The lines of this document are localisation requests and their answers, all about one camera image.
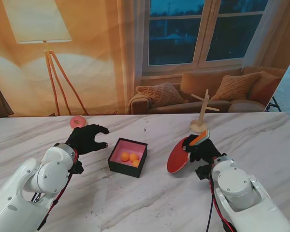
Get red ping pong bat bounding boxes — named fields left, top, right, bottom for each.
left=166, top=129, right=211, bottom=174

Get pink frosted donut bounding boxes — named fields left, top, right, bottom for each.
left=69, top=115, right=88, bottom=129

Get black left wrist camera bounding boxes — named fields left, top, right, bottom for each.
left=69, top=160, right=85, bottom=175

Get printed living room backdrop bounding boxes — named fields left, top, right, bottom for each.
left=0, top=0, right=290, bottom=116

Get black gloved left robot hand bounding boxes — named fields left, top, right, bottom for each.
left=66, top=124, right=110, bottom=155

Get red black arm cables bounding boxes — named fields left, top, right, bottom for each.
left=37, top=149, right=79, bottom=230
left=205, top=169, right=235, bottom=232

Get black box pink inside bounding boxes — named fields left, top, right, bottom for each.
left=107, top=137, right=148, bottom=179

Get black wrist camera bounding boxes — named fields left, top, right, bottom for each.
left=69, top=160, right=85, bottom=175
left=195, top=164, right=212, bottom=180

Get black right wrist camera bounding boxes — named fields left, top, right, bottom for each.
left=195, top=164, right=212, bottom=180

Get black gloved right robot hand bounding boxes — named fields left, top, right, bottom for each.
left=181, top=134, right=223, bottom=165

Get red black right arm cables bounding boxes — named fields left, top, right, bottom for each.
left=205, top=169, right=235, bottom=232

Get wooden mug tree stand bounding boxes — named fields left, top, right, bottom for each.
left=189, top=88, right=220, bottom=134

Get red black left arm cables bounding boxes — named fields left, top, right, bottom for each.
left=37, top=149, right=79, bottom=230

